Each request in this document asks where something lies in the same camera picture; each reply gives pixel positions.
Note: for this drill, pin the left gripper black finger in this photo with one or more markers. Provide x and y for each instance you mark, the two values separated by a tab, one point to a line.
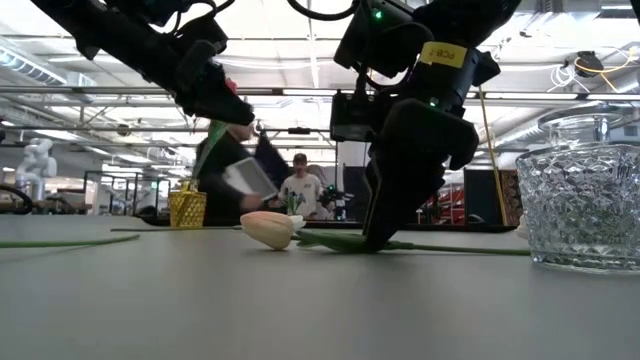
210	95

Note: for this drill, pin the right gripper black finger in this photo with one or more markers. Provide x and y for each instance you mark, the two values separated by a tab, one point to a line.
415	165

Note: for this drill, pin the red artificial tulip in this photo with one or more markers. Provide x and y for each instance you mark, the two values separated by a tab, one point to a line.
231	85
216	136

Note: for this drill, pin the peach artificial tulip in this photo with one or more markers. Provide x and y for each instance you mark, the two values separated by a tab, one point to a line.
267	230

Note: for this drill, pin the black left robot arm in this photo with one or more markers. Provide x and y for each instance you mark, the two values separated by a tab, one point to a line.
125	35

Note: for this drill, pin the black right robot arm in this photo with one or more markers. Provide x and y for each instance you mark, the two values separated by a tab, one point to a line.
390	40

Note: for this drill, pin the yellow glass vase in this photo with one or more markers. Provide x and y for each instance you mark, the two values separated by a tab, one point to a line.
187	210

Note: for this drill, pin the clear glass vase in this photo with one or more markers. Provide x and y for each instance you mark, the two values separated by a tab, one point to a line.
580	200

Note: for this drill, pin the red metal rack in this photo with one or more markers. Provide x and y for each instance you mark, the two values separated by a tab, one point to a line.
445	205

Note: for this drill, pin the black perforated computer case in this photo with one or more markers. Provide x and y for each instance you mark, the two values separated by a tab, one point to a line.
482	197

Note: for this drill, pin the person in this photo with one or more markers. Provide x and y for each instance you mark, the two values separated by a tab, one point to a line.
302	190
215	175

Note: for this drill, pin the grey laptop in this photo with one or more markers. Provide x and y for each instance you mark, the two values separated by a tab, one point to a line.
250	177

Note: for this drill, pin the white humanoid robot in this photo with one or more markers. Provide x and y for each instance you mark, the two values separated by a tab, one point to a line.
35	165

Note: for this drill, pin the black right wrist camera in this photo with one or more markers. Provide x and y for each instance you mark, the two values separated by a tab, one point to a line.
350	120

